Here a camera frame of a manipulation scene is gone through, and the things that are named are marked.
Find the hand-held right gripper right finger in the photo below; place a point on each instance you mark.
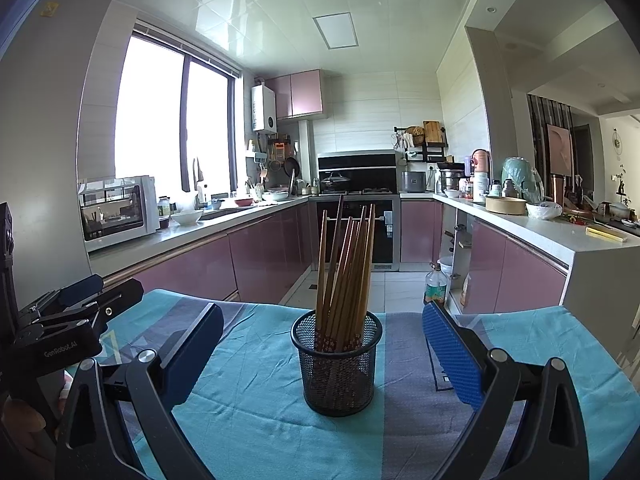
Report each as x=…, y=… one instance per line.
x=450, y=355

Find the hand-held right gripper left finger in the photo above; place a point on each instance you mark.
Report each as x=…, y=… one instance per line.
x=197, y=347

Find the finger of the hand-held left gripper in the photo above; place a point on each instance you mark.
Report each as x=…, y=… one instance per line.
x=80, y=285
x=122, y=297

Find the black mesh holder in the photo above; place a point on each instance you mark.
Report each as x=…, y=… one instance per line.
x=340, y=385

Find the bunch of wooden chopsticks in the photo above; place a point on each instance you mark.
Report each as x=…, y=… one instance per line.
x=350, y=280

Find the person's left hand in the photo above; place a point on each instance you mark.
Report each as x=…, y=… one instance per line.
x=20, y=425

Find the teal grey printed tablecloth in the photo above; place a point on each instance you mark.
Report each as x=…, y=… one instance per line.
x=250, y=360

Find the cooking oil bottle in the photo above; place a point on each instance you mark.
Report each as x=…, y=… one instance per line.
x=435, y=287

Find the pink base cabinets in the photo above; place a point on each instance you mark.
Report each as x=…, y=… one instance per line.
x=200, y=265
x=500, y=270

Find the white bucket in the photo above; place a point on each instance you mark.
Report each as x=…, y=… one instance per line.
x=446, y=265

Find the white countertop oven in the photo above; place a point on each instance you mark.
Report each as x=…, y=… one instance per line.
x=149, y=210

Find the large white bowl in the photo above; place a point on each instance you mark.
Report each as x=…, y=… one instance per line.
x=186, y=217

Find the built-in black oven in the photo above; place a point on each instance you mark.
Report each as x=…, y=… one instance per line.
x=387, y=247

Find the chrome faucet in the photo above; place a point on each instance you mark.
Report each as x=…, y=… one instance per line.
x=198, y=182

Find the red bowl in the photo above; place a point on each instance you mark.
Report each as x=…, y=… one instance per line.
x=244, y=202

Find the grey refrigerator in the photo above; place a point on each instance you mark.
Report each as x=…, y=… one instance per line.
x=45, y=135

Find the round wooden tub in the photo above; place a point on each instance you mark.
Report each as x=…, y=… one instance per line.
x=506, y=206

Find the small white bowl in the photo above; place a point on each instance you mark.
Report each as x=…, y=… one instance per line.
x=276, y=196

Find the white plastic bag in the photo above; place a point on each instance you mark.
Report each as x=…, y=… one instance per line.
x=543, y=211

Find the silver rice cooker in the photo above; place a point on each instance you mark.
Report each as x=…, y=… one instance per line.
x=415, y=182

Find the steel pot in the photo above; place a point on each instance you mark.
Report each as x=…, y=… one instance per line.
x=450, y=178

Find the kitchen window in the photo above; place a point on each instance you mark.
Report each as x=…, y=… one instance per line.
x=150, y=110

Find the green wrapped appliance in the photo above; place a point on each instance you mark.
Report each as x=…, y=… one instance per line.
x=522, y=180

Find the pink kettle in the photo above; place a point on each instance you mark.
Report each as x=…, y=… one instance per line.
x=482, y=161

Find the flat yellow box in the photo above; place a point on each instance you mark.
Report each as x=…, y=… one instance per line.
x=606, y=234

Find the hanging frying pan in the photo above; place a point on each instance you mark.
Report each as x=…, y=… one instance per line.
x=291, y=166

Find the black pot with glass lid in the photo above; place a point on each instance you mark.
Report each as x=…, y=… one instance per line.
x=334, y=182

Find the black range hood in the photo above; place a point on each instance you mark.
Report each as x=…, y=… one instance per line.
x=360, y=162

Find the wooden cutting board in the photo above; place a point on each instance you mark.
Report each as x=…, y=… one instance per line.
x=432, y=132

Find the white water heater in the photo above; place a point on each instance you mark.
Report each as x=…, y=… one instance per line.
x=263, y=109

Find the square ceiling light panel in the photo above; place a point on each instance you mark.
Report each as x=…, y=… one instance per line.
x=336, y=31

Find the black wall rack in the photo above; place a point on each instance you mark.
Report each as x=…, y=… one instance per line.
x=432, y=152

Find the framed wall picture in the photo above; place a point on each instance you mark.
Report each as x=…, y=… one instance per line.
x=558, y=150

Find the wall clock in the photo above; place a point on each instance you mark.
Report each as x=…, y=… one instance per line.
x=618, y=141

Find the pink wall cabinet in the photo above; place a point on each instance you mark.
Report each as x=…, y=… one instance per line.
x=305, y=92

